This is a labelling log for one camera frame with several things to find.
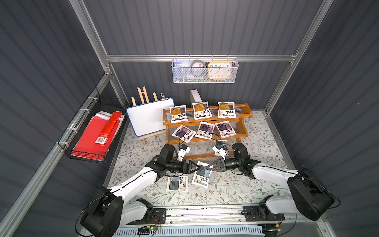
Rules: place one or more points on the white wire wall basket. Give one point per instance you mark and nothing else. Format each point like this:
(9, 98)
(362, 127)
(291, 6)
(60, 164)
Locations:
(184, 76)

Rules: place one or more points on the yellow square clock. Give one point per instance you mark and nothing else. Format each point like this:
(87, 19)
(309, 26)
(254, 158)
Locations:
(220, 71)

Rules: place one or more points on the purple coffee bag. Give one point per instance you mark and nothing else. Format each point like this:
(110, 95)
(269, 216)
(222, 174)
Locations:
(184, 133)
(225, 129)
(205, 130)

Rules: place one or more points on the blue-grey coffee bag front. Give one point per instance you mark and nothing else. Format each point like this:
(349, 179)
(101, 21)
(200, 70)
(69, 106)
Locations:
(177, 184)

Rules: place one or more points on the blue box in basket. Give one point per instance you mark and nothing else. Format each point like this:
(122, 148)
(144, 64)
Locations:
(181, 65)

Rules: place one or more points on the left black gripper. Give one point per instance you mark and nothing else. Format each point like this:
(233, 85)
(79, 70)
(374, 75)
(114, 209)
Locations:
(184, 167)

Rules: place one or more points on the red folder stack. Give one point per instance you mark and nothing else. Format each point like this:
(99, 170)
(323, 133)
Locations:
(86, 147)

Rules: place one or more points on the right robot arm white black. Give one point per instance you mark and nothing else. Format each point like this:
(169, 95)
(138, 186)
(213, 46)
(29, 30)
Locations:
(306, 193)

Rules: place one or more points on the red long box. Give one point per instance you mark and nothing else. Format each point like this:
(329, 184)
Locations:
(105, 134)

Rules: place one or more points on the black wire side basket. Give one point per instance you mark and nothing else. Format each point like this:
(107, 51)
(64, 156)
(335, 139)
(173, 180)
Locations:
(95, 103)

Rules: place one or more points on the wooden easel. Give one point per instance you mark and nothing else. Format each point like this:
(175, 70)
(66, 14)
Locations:
(143, 95)

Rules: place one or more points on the blue-grey coffee bag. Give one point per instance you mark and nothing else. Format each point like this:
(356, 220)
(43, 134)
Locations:
(202, 175)
(225, 148)
(177, 184)

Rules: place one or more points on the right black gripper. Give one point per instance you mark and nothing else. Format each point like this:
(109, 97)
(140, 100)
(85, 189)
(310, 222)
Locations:
(221, 164)

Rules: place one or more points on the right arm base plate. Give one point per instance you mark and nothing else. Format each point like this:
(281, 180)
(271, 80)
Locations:
(260, 213)

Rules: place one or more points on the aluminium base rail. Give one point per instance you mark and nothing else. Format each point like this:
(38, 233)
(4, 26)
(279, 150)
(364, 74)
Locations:
(201, 214)

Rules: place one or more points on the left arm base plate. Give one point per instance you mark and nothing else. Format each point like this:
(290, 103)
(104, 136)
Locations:
(153, 216)

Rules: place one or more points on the blue-grey coffee bag back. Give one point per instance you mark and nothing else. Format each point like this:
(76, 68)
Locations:
(225, 148)

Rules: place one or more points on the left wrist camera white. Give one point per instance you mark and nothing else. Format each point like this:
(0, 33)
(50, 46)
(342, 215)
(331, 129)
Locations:
(183, 150)

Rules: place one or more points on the orange wooden three-tier shelf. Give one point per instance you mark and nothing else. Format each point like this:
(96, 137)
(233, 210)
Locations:
(202, 148)

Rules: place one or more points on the white whiteboard blue frame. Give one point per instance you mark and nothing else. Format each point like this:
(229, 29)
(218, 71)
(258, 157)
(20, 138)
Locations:
(148, 118)

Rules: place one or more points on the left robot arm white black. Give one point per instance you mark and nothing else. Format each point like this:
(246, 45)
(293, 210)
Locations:
(159, 166)

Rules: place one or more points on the yellow coffee bag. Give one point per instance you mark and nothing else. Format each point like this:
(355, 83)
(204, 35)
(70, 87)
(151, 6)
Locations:
(178, 114)
(226, 110)
(201, 110)

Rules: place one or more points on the round tape roll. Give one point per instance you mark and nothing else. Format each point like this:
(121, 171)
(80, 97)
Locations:
(197, 68)

